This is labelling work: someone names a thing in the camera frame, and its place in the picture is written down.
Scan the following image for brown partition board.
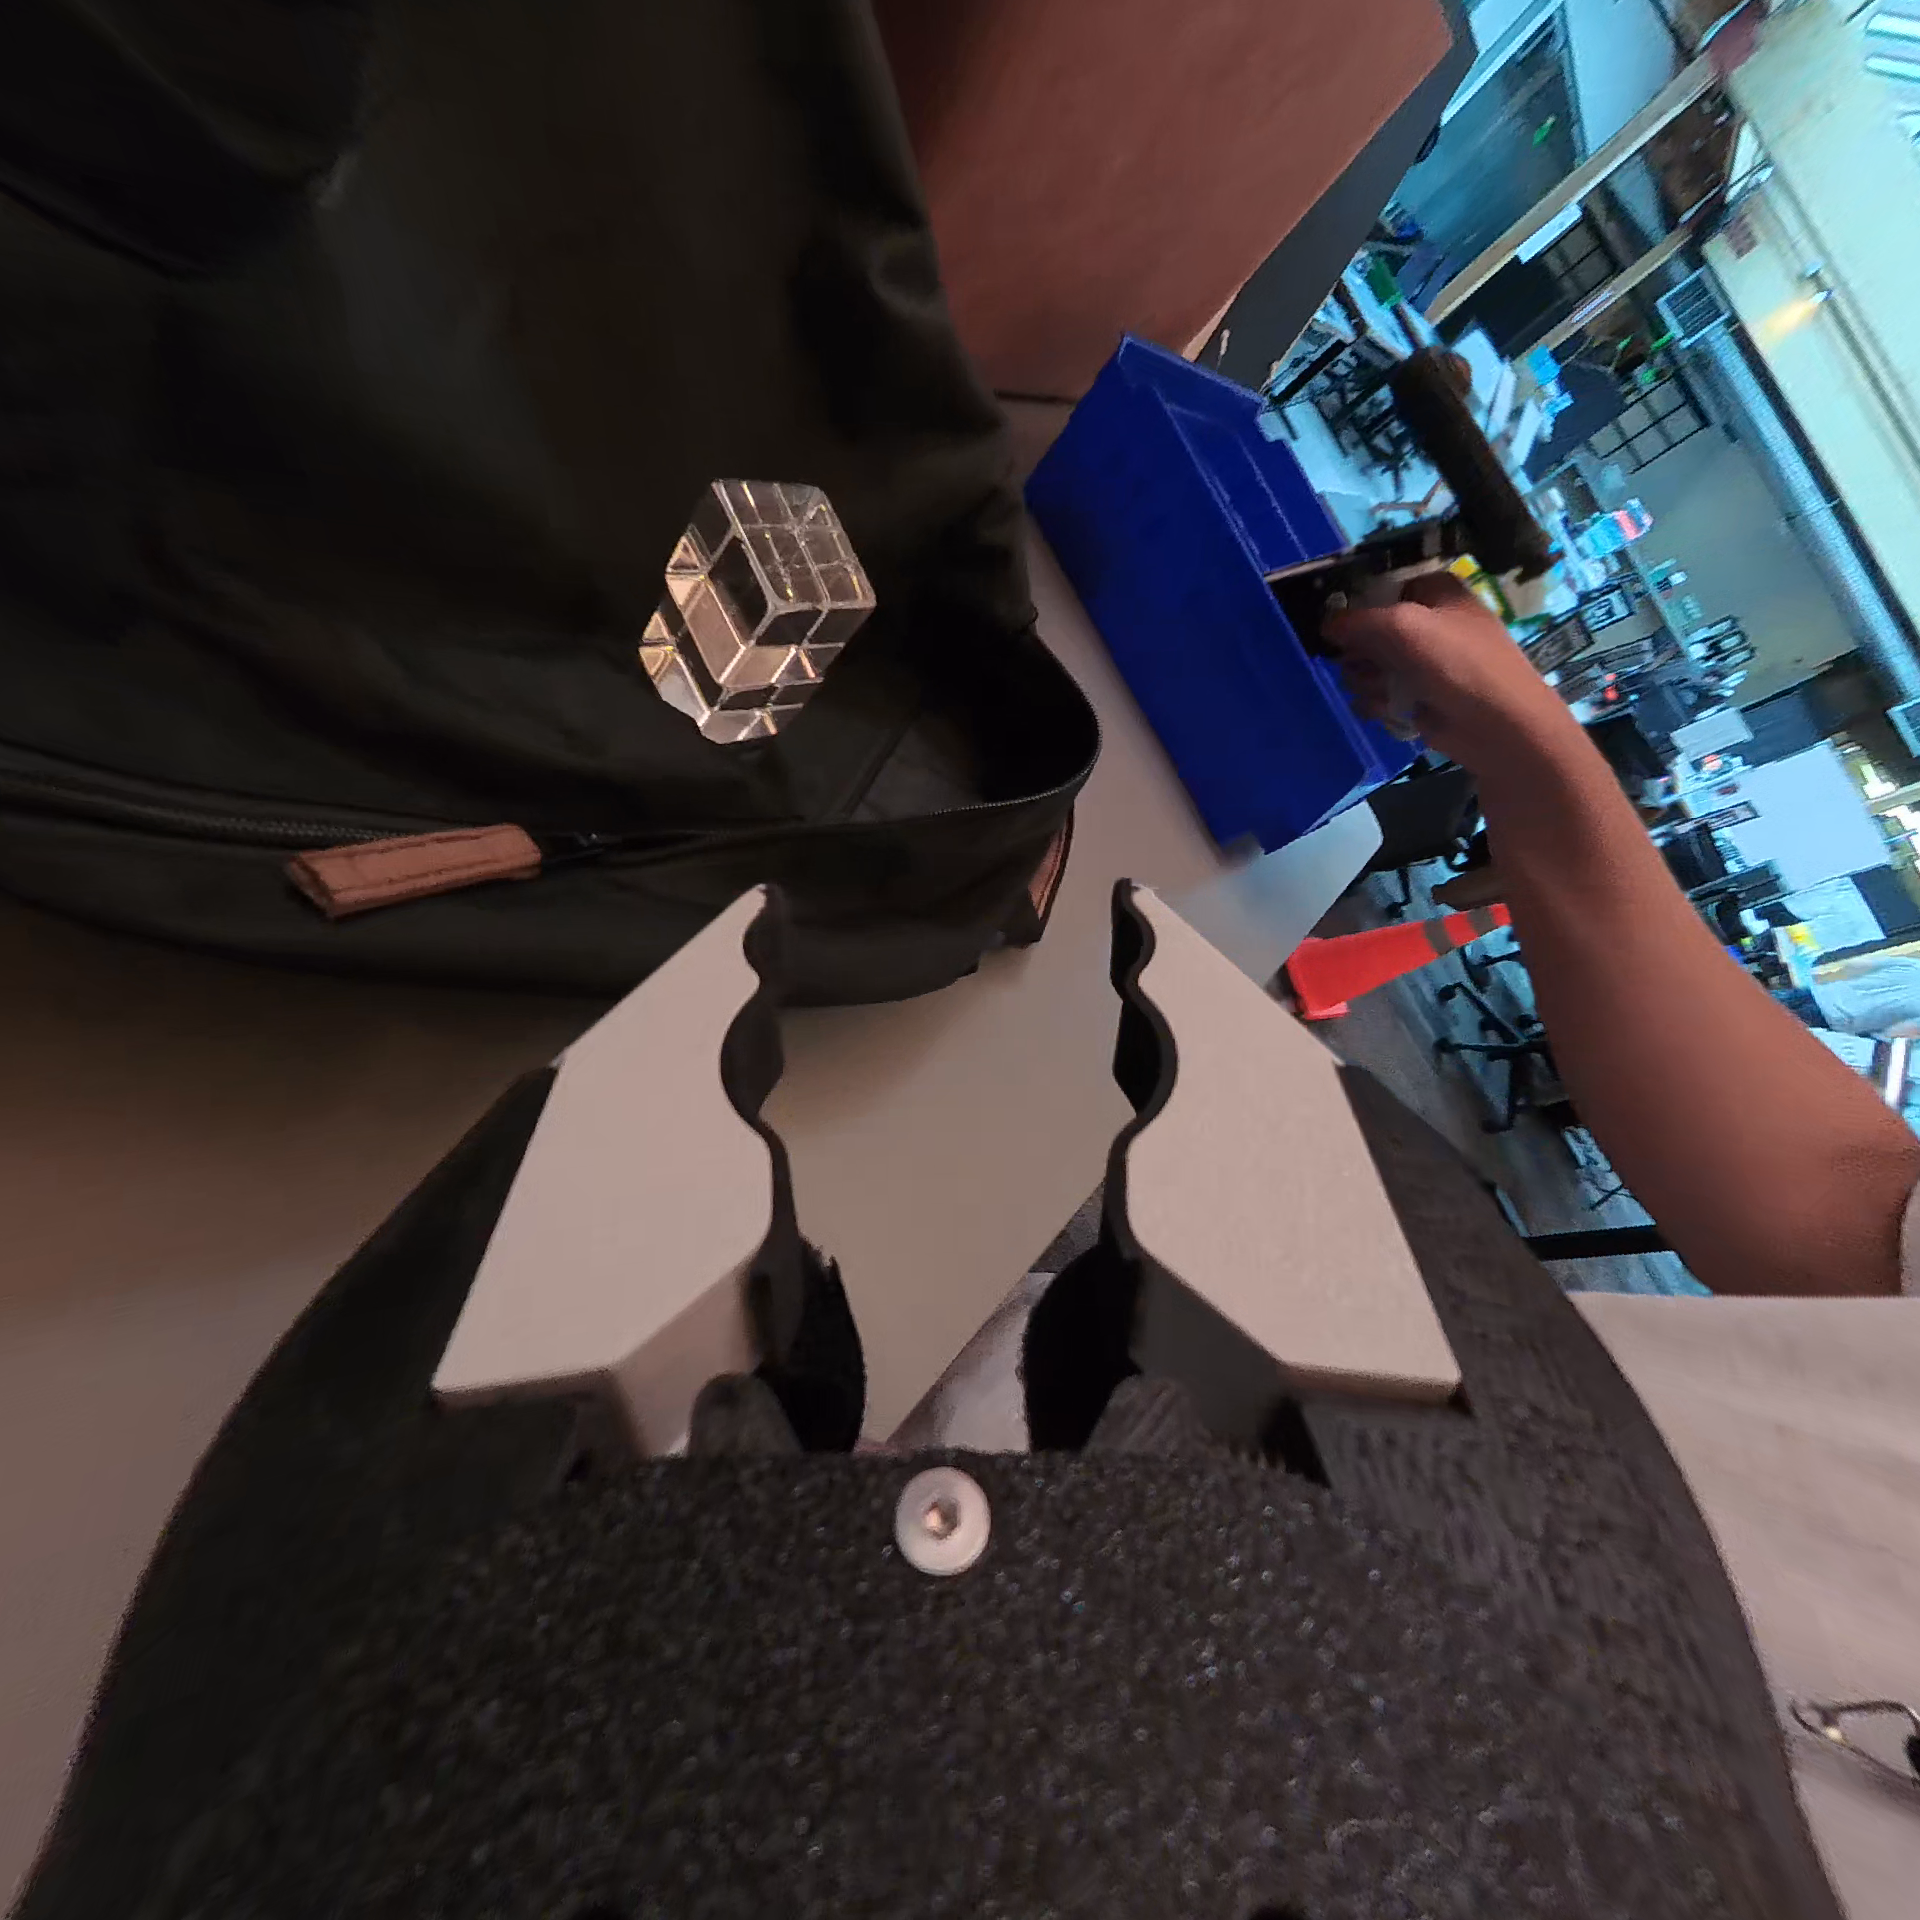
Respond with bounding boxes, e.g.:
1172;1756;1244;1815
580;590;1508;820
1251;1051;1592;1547
876;0;1460;404

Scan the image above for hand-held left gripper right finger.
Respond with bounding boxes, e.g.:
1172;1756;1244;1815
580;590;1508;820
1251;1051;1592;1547
1024;881;1466;1453

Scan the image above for black office chair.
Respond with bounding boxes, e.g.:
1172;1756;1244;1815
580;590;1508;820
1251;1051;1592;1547
1433;960;1570;1134

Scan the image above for black backpack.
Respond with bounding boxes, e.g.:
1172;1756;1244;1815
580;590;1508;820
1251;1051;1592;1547
0;0;1105;1011

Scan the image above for orange traffic cone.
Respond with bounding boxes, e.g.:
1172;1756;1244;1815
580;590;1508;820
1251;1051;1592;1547
1287;904;1520;1026

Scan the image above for person's white shirt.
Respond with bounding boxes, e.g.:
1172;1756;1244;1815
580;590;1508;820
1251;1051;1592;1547
1572;1286;1920;1920

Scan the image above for person's right hand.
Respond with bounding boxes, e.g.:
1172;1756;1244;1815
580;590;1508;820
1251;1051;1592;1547
1327;576;1550;757

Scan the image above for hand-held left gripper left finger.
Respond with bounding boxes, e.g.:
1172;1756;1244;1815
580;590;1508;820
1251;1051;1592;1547
432;885;873;1460

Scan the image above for clear acrylic cube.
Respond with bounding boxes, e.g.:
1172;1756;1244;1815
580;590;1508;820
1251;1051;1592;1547
637;477;878;748

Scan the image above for person's right forearm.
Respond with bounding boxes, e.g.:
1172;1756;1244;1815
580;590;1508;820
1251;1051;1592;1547
1424;644;1920;1302

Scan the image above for blue plastic bin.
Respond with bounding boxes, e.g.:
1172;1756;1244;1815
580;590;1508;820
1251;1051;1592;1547
1022;332;1429;858

